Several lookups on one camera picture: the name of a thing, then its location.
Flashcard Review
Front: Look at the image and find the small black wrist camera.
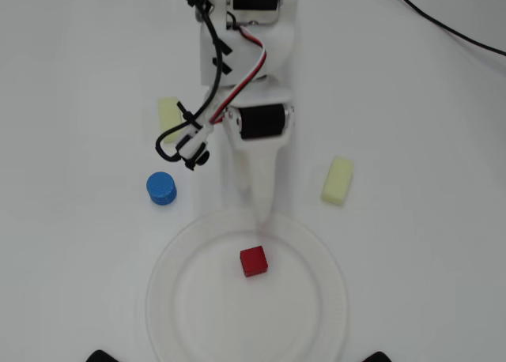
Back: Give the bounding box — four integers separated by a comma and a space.
173, 123, 213, 172

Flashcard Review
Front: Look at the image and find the red white black servo wire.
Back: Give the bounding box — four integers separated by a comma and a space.
209, 21, 269, 128

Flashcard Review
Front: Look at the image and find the black stand foot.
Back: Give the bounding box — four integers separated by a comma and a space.
361, 350, 398, 362
85, 349, 120, 362

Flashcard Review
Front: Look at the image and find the white paper plate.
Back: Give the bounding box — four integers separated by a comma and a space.
145, 207, 351, 362

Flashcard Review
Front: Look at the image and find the blue ribbed cylinder block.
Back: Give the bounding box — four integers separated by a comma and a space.
145, 171, 178, 206

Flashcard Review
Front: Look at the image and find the red cube block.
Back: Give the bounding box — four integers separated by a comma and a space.
239, 245, 269, 279

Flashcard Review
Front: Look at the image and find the pale yellow sponge block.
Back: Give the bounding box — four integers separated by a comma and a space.
319, 155, 355, 207
157, 96, 183, 145

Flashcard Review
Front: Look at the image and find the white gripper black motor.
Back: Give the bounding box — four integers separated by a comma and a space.
205, 77, 296, 236

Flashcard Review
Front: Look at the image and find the long black cable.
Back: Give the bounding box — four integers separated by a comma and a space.
385, 0, 506, 58

